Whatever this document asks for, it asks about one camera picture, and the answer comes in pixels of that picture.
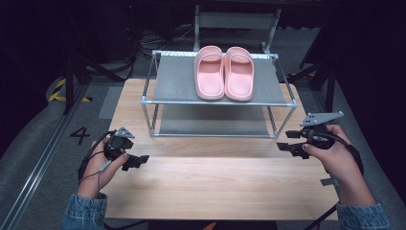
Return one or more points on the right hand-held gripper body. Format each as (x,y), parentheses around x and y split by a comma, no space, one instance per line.
(320,139)

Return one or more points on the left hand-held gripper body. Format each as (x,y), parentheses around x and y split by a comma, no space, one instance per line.
(115,148)

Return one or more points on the metal shoe rack grey shelves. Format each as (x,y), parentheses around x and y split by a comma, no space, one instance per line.
(174,83)

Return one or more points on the pink slipper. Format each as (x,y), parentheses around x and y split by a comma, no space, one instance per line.
(209,76)
(239,76)

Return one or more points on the person's left hand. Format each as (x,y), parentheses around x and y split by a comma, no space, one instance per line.
(95,172)

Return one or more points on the person's right hand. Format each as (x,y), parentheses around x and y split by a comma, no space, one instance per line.
(341,166)

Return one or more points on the grey tape piece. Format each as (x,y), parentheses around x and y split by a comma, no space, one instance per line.
(328,182)

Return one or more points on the black tripod stand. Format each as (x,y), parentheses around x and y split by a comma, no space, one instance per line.
(69,86)
(330,86)

